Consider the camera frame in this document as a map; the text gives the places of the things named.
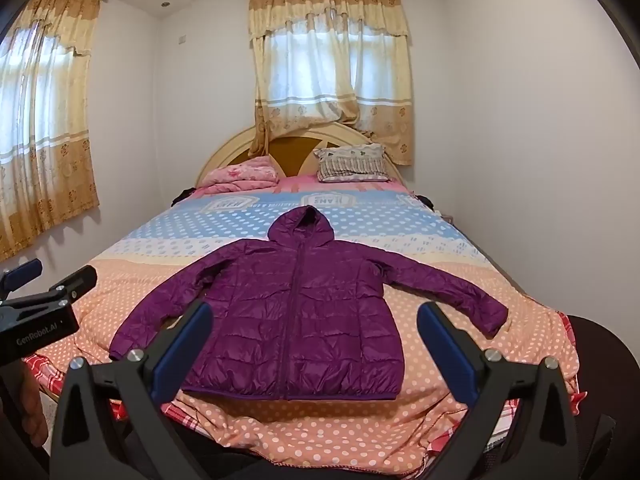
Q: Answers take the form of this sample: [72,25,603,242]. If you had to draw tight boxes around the dark object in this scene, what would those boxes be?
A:
[417,192,454,222]

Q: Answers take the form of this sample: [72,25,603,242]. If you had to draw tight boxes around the cream wooden headboard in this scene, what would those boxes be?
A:
[196,121,403,187]

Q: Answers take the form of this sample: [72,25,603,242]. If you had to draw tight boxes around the black chair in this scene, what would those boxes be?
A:
[562,312,640,480]

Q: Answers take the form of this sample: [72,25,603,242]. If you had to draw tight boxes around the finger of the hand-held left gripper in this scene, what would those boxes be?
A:
[0,259,43,303]
[0,265,98,311]

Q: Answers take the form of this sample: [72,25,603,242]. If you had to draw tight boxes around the pink folded blanket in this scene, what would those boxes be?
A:
[200,156,281,196]

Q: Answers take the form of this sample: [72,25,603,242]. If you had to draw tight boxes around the striped grey pillow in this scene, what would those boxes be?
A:
[313,143,391,183]

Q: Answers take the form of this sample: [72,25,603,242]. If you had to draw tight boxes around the beige floral window curtain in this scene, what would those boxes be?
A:
[247,0,416,167]
[0,0,102,262]

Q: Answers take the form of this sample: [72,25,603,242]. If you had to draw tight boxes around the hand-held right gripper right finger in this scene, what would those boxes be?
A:
[417,302,581,480]

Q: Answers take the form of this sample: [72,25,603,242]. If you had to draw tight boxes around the red checked bedsheet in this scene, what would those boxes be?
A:
[22,352,132,422]

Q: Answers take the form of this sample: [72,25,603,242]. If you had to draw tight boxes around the polka dot bed sheet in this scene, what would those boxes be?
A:
[22,180,588,480]

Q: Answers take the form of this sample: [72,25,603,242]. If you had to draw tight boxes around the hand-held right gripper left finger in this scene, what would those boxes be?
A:
[50,301,216,480]

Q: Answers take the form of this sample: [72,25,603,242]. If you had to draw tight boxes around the purple hooded puffer jacket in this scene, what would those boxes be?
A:
[108,205,510,402]

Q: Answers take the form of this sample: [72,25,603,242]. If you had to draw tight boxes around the person's left hand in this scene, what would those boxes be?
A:
[20,360,50,448]

